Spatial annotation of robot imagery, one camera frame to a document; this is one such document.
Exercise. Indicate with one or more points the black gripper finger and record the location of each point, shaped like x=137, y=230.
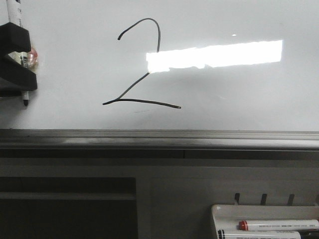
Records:
x=15, y=79
x=13, y=38

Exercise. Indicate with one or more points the white black-ink whiteboard marker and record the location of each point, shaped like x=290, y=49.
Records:
x=15, y=16

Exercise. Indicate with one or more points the red round magnet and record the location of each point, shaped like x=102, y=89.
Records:
x=32, y=58

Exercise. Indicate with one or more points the white whiteboard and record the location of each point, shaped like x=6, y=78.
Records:
x=92, y=66

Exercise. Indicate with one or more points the white marker tray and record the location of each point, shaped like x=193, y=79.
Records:
x=227, y=217

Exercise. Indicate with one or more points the black capped white marker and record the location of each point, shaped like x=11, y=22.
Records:
x=222, y=234

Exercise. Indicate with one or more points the red capped white marker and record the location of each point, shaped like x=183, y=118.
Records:
x=278, y=225

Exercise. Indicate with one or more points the grey whiteboard ledge rail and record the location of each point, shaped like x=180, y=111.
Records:
x=158, y=139

